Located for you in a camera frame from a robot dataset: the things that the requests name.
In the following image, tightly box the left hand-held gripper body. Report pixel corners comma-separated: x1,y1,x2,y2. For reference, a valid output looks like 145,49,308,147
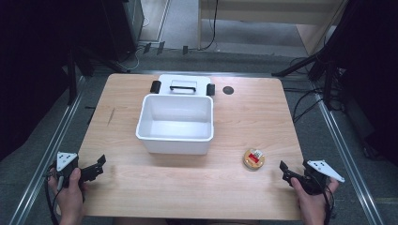
46,151,84,188

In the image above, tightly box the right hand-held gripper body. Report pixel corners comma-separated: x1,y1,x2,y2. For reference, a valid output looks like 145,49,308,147
292,159,346,197

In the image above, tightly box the person's right hand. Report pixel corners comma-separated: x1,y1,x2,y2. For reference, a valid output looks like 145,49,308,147
290,177,340,225

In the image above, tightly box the person's left hand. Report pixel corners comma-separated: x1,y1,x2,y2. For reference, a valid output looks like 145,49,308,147
47,167,86,225

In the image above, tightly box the round golden tin red label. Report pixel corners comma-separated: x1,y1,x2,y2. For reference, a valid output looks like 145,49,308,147
242,147,267,172

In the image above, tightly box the white plastic storage box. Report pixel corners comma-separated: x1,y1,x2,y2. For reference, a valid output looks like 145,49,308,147
135,94,215,156

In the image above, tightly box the black metal stand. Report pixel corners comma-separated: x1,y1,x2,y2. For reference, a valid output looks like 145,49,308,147
64,46,130,107
271,46,348,111

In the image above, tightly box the dark curtain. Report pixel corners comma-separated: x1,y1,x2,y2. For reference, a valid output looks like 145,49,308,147
325,0,398,167
0,0,109,162

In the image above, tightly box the dark cabinet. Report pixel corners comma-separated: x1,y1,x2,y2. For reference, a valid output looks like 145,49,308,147
101,0,145,62

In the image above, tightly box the aluminium floor rail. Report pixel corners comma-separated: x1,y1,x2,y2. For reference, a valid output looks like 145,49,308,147
8,76,87,225
311,82,386,225

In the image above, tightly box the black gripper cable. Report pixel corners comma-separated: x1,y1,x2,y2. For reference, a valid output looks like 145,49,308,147
44,170,64,225
322,184,336,225

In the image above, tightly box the black floor cable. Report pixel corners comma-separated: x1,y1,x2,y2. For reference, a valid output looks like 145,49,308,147
283,57,328,125

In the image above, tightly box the white floor cable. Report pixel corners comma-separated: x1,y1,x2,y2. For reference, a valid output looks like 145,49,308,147
120,17,151,72

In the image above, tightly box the white box lid black handle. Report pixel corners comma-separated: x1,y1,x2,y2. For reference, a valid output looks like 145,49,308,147
149,73,216,98

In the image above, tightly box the black hanging cable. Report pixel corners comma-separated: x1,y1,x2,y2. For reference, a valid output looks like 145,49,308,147
201,0,220,52

